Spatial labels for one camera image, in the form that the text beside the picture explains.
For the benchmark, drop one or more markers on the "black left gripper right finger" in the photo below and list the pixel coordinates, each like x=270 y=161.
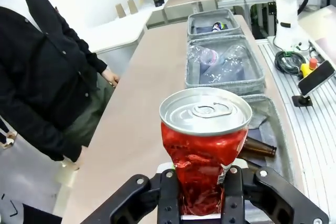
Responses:
x=262 y=197

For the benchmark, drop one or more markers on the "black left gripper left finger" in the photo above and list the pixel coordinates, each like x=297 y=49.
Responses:
x=147 y=200

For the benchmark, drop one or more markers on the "crushed red drink can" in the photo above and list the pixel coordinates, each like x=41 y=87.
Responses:
x=204 y=153

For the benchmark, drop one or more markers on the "cardigan person right forearm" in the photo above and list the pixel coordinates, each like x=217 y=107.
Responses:
x=39 y=134

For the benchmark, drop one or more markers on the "cardigan person left forearm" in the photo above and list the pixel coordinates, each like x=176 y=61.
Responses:
x=89 y=53

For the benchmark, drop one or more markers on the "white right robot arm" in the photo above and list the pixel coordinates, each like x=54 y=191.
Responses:
x=287 y=3

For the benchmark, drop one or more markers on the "grey fabric basket Bottle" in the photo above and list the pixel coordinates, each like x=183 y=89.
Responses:
x=273 y=119

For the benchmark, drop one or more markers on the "grey fabric basket Plastic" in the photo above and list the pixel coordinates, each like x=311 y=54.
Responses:
x=225 y=86

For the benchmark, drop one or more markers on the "grey fabric basket Can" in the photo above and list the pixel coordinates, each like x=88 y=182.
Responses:
x=210 y=16

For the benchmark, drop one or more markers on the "cardigan person right hand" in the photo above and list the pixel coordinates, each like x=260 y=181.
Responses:
x=70 y=163

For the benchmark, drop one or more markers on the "cardigan person left hand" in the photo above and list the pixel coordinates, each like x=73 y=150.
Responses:
x=111 y=77

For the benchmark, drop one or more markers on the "brown glass bottle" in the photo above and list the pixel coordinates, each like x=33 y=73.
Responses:
x=260 y=149

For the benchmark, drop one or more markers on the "black phone stand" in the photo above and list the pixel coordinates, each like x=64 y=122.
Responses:
x=302 y=100

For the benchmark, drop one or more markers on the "white tote bag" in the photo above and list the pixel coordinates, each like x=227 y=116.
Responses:
x=31 y=171

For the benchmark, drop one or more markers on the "black smartphone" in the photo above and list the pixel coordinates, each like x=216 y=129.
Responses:
x=316 y=77

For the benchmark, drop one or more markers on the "yellow emergency stop button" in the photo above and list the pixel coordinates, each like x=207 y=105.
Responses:
x=307 y=68

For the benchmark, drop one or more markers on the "clear plastic bottle pink label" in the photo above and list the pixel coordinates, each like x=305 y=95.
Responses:
x=204 y=54

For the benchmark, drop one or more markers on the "white side table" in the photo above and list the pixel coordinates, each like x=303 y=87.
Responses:
x=118 y=35

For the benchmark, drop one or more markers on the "person in black cardigan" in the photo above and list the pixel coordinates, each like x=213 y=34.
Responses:
x=39 y=64

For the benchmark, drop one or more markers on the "cardboard piece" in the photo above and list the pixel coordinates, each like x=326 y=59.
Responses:
x=120 y=11
x=132 y=6

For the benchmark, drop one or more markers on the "aluminium profile base plate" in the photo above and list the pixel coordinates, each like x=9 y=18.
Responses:
x=302 y=134

